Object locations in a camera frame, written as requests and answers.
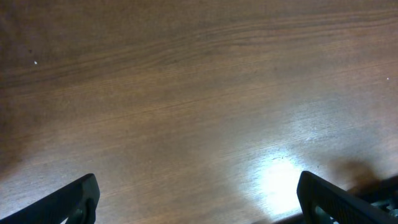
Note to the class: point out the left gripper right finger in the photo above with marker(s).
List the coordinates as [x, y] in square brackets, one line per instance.
[324, 202]

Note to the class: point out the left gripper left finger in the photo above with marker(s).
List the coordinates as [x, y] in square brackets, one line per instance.
[73, 203]

